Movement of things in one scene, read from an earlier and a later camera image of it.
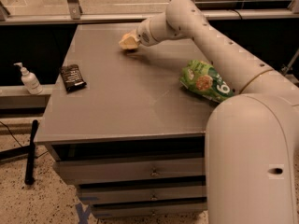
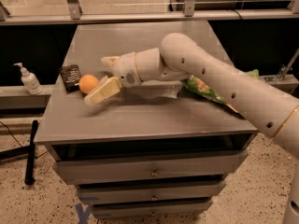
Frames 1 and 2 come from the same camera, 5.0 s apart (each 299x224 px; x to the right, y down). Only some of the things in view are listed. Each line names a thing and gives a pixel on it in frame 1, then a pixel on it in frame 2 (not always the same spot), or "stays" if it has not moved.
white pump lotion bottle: [31, 83] stays
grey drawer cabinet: [130, 126] stays
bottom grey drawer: [119, 210] stays
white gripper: [143, 35] -> [125, 67]
